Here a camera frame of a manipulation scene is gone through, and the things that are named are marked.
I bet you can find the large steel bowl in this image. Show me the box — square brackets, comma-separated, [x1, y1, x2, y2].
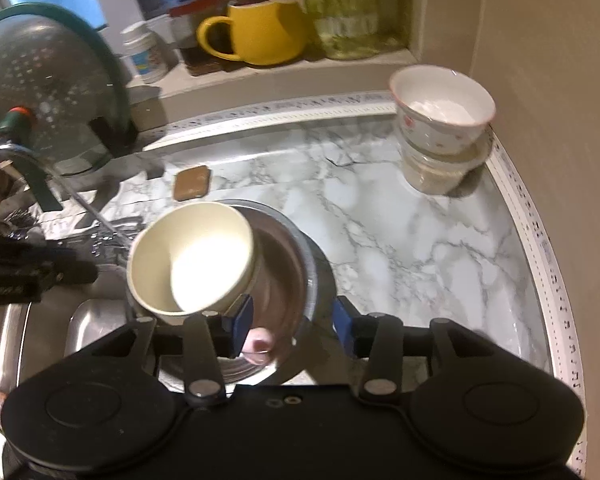
[157, 198, 339, 396]

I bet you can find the cream plastic bowl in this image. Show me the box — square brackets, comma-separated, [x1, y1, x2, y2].
[126, 202, 258, 325]

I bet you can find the pink handled steel-lined bowl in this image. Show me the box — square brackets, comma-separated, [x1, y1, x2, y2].
[244, 209, 312, 367]

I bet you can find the stainless steel sink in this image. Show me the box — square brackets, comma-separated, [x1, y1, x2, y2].
[0, 264, 129, 393]

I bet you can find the chrome faucet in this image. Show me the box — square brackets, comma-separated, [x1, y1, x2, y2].
[0, 142, 146, 261]

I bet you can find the brown soap bar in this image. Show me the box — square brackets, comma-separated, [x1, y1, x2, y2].
[173, 165, 211, 202]

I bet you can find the glass pot lid green rim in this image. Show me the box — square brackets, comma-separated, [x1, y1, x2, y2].
[0, 2, 137, 177]

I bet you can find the white floral bowl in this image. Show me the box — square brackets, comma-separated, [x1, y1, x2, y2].
[389, 64, 496, 156]

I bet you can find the white label jar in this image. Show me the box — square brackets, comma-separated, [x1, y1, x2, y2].
[121, 22, 168, 84]

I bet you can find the yellow mug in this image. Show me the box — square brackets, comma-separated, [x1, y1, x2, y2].
[197, 1, 310, 66]

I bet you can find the green glass pitcher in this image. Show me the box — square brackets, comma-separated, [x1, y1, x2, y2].
[304, 0, 412, 61]

